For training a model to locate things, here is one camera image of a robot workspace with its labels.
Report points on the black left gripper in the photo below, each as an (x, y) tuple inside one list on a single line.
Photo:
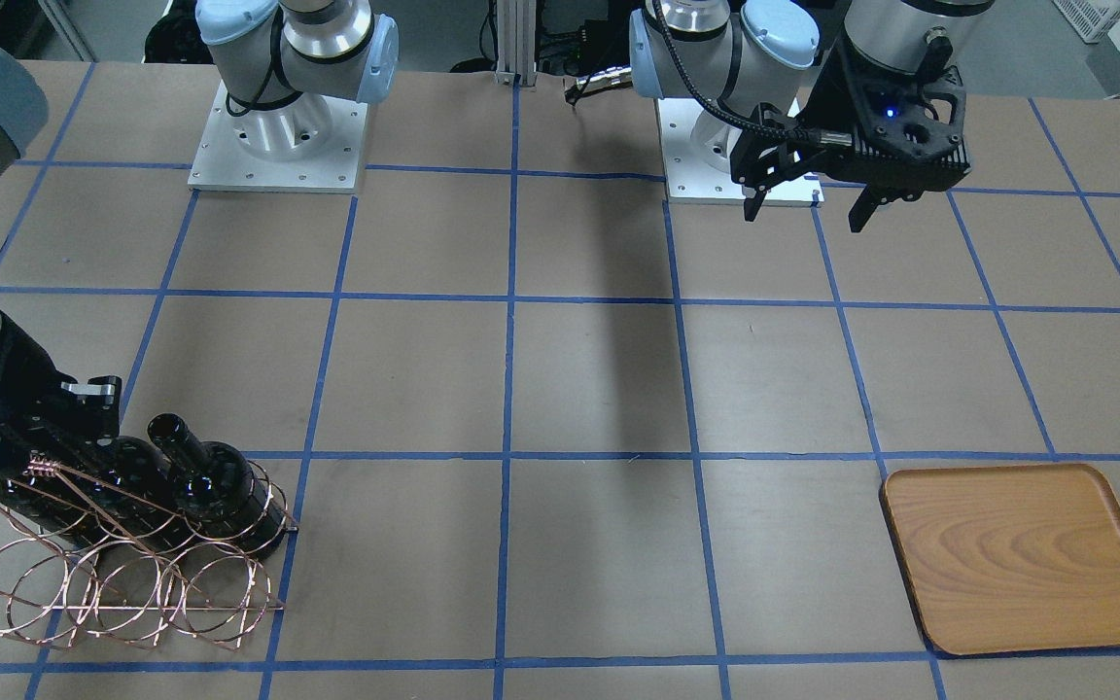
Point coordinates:
[(835, 97)]

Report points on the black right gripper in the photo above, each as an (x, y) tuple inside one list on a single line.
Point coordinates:
[(23, 403)]

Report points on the dark wine bottle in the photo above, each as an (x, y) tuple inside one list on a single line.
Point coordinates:
[(134, 490), (218, 490), (60, 509)]

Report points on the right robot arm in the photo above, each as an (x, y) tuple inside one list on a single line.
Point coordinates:
[(256, 315)]

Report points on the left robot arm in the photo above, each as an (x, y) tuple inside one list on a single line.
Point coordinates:
[(752, 109)]

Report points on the wooden tray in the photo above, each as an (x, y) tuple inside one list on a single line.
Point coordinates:
[(1000, 559)]

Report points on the copper wire bottle basket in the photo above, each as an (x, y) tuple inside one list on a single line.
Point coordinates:
[(53, 595)]

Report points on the aluminium frame post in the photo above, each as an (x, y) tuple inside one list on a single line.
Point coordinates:
[(516, 39)]

